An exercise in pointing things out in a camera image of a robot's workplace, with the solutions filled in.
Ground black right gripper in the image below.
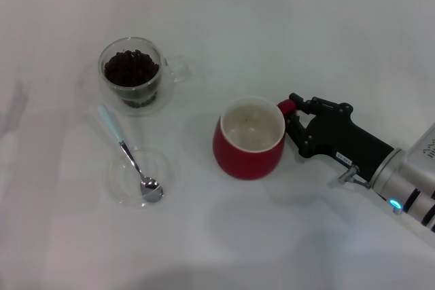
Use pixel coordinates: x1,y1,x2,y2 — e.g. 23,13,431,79
284,92,396,182

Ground red mug white inside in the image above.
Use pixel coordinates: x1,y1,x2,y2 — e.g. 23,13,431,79
212,95,297,181

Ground blue-handled metal spoon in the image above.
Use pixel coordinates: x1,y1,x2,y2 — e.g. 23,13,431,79
97,105,164,204

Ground dark coffee beans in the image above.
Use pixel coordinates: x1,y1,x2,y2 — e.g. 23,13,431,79
103,49,160,109

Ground clear glass saucer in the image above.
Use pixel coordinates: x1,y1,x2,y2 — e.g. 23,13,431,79
98,75,175,117

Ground clear glass dish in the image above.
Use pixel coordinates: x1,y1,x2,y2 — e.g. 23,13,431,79
107,147,171,209

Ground clear double-wall glass cup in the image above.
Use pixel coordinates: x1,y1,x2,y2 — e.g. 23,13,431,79
97,36,191,109

